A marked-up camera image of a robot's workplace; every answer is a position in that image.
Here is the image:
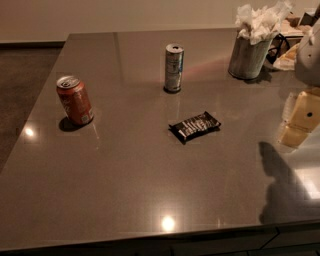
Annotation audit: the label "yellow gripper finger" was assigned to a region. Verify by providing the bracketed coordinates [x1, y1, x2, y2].
[279, 88, 320, 148]

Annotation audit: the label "black rxbar chocolate wrapper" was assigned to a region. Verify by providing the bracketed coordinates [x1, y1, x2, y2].
[169, 111, 221, 144]

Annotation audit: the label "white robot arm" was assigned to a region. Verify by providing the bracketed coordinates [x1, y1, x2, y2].
[278, 21, 320, 148]

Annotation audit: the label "tall silver energy drink can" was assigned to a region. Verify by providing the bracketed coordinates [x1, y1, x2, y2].
[164, 43, 184, 93]

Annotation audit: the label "red coke can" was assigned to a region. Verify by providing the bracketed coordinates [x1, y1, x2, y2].
[56, 75, 94, 126]

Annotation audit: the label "metal bucket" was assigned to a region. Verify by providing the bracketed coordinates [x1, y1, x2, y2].
[228, 36, 272, 80]

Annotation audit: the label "white crumpled paper napkins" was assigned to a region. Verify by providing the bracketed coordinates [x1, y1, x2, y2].
[235, 0, 293, 45]

